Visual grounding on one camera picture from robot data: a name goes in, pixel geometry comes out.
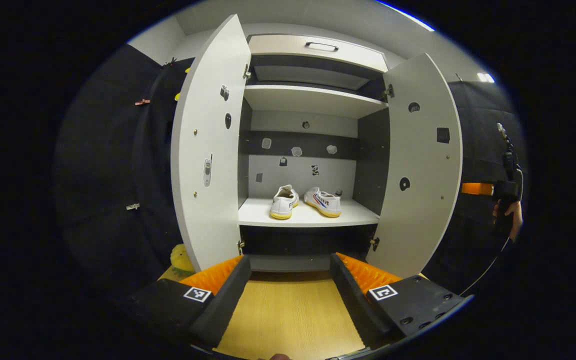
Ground white shoe cabinet door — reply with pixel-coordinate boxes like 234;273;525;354
170;14;252;273
365;52;464;279

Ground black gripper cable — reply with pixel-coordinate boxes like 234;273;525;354
459;235;514;297

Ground white cabinet drawer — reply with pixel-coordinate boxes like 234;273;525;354
247;34;390;73

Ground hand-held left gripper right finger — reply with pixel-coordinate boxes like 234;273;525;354
329;252;473;350

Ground white canvas shoe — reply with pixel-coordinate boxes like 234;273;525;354
270;184;300;220
303;187;342;218

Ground yellow plush toy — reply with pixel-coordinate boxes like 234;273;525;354
170;243;195;277

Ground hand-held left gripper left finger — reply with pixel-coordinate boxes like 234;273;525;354
128;255;252;351

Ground grey white shoe cabinet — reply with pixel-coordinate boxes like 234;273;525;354
237;34;393;273

